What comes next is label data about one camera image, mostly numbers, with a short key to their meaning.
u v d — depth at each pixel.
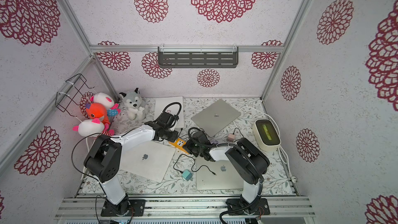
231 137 0.98
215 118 1.09
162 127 0.70
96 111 0.88
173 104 0.79
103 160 0.48
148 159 0.89
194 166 0.87
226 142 0.97
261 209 0.72
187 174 0.82
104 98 0.95
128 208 0.72
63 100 0.73
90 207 0.75
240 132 1.00
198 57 0.96
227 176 0.84
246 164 0.48
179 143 0.93
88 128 0.81
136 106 0.97
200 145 0.73
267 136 0.93
